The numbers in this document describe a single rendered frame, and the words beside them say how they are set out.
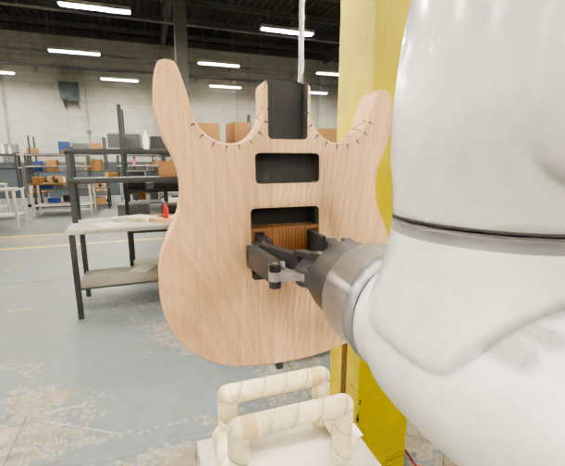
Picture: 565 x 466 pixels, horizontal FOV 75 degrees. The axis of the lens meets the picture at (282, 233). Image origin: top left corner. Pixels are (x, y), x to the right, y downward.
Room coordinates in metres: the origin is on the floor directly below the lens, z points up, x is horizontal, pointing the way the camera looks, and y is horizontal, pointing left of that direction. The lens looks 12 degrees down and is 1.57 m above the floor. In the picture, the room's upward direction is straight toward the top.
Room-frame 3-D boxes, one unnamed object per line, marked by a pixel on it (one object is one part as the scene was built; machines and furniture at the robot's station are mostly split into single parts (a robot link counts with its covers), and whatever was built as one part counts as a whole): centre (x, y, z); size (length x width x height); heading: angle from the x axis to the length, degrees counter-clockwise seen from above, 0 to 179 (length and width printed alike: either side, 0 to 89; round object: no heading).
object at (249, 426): (0.48, -0.02, 1.20); 0.20 x 0.03 x 0.03; 109
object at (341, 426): (0.51, -0.10, 1.15); 0.03 x 0.03 x 0.09
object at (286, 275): (0.35, -0.02, 1.46); 0.05 x 0.05 x 0.02; 40
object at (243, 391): (0.56, 0.01, 1.20); 0.20 x 0.03 x 0.03; 109
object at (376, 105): (0.57, -0.12, 1.63); 0.07 x 0.04 x 0.09; 109
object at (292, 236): (0.51, 0.00, 1.46); 0.10 x 0.03 x 0.05; 109
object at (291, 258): (0.40, -0.01, 1.46); 0.11 x 0.01 x 0.04; 40
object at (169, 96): (0.48, 0.12, 1.64); 0.07 x 0.04 x 0.10; 109
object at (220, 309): (0.52, 0.00, 1.48); 0.35 x 0.04 x 0.40; 109
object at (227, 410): (0.53, 0.09, 1.15); 0.03 x 0.03 x 0.09
